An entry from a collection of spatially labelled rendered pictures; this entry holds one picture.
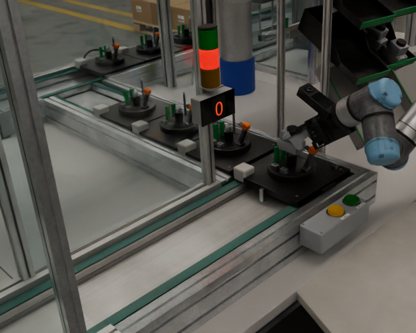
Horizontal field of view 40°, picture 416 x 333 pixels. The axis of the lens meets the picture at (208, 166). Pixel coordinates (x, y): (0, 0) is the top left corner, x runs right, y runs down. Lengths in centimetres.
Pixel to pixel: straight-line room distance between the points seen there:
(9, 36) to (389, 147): 87
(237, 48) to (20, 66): 175
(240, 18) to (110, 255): 134
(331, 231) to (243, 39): 123
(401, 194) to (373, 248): 30
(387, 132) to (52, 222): 79
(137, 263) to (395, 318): 61
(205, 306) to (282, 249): 26
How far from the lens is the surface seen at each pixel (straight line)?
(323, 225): 144
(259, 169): 166
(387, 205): 174
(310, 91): 150
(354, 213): 150
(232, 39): 246
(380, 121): 135
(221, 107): 149
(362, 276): 145
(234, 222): 152
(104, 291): 135
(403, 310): 138
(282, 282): 141
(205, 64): 144
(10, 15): 78
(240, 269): 132
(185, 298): 122
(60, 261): 93
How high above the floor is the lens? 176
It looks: 28 degrees down
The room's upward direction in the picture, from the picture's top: 4 degrees counter-clockwise
